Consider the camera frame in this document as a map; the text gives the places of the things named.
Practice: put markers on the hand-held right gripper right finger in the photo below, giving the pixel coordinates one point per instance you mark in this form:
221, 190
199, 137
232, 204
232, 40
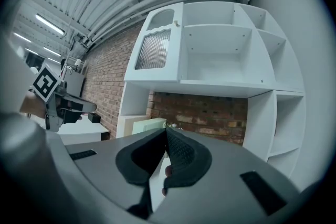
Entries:
218, 191

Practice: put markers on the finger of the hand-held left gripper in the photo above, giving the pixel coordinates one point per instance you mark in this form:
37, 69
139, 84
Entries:
76, 107

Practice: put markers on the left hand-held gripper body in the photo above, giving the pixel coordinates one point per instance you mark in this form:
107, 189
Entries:
51, 102

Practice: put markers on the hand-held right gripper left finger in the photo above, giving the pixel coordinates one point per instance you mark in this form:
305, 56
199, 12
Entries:
110, 165

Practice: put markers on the white door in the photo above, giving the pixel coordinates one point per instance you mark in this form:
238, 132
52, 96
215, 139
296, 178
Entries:
175, 57

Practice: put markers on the person's left forearm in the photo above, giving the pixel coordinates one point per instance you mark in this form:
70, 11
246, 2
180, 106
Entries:
31, 106

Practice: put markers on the white desk with hutch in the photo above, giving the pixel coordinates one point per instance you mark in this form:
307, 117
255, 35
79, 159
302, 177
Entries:
215, 63

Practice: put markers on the person's right hand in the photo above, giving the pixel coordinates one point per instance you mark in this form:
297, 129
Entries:
168, 171

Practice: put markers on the black box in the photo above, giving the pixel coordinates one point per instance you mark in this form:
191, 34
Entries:
94, 117

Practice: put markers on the white side table with drawers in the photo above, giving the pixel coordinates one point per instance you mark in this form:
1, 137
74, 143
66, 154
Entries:
84, 131

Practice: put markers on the ceiling light strip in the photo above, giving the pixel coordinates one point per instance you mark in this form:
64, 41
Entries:
52, 51
22, 37
50, 23

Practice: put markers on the pastel flower bouquet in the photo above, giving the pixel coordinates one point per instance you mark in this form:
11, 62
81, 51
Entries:
172, 126

